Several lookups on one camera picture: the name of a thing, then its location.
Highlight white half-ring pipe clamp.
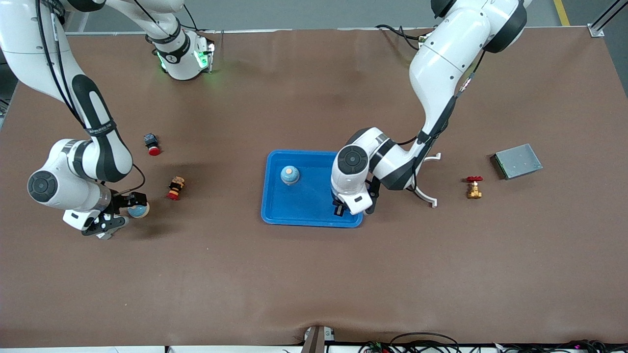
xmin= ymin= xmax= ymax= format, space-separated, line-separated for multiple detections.
xmin=407 ymin=152 xmax=442 ymax=208

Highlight blue plastic tray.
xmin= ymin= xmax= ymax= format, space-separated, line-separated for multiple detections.
xmin=261 ymin=150 xmax=364 ymax=228

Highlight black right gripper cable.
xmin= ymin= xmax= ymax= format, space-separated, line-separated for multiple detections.
xmin=34 ymin=0 xmax=147 ymax=197

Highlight black looped cable bundle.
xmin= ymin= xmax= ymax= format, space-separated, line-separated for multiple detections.
xmin=358 ymin=332 xmax=463 ymax=353

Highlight black tangled cable bundle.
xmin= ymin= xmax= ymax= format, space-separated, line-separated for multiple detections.
xmin=496 ymin=339 xmax=628 ymax=353

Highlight black right base cable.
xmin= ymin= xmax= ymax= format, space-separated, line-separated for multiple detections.
xmin=132 ymin=0 xmax=217 ymax=35

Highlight aluminium frame post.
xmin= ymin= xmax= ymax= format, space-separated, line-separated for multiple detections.
xmin=588 ymin=0 xmax=628 ymax=38

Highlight black base cable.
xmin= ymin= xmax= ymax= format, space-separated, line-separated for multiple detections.
xmin=375 ymin=24 xmax=428 ymax=45
xmin=132 ymin=0 xmax=217 ymax=35

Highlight black left base cable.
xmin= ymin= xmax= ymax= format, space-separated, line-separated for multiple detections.
xmin=375 ymin=24 xmax=428 ymax=45

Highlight silver metal power supply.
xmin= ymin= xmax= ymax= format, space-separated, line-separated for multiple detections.
xmin=490 ymin=143 xmax=544 ymax=180

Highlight small red yellow button switch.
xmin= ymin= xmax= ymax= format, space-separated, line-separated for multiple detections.
xmin=166 ymin=176 xmax=186 ymax=202

